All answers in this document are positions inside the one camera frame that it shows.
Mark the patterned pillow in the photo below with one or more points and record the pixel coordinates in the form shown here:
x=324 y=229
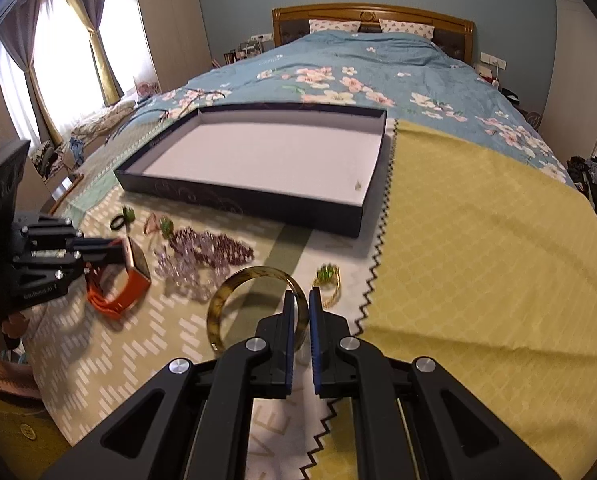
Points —
x=418 y=29
x=333 y=26

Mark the orange smart watch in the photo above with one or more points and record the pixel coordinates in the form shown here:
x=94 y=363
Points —
x=116 y=289

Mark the tortoiseshell bangle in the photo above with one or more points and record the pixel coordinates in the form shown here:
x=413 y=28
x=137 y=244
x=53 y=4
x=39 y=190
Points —
x=226 y=289

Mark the wooden headboard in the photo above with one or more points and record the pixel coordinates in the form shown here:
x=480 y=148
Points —
x=454 y=36

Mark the right patterned pillow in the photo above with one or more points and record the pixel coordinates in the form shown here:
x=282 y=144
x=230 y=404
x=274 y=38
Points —
x=418 y=29

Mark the purple yellow left curtain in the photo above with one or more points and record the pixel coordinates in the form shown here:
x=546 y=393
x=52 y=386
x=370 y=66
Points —
x=17 y=34

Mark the left patterned pillow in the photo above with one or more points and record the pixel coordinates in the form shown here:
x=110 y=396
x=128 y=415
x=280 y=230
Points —
x=333 y=26

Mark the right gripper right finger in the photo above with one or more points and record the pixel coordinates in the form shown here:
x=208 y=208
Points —
x=412 y=420

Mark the dark shallow tray box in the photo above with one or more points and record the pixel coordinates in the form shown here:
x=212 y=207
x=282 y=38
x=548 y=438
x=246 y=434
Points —
x=306 y=165

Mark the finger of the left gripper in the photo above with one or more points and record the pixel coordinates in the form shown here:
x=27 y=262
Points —
x=95 y=262
x=96 y=246

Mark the purple yellow right curtain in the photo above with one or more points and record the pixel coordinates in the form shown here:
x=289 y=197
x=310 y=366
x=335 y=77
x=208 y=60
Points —
x=90 y=13

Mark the blue floral duvet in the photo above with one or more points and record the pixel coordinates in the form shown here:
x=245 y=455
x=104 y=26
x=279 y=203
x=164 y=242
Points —
x=406 y=75

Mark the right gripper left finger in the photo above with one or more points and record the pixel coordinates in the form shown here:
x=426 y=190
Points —
x=190 y=421

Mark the purple yellow curtain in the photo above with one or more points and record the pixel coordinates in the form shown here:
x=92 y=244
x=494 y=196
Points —
x=90 y=13
x=17 y=34

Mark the yellow quilted cloth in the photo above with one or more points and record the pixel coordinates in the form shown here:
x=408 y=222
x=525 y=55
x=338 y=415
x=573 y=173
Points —
x=488 y=265

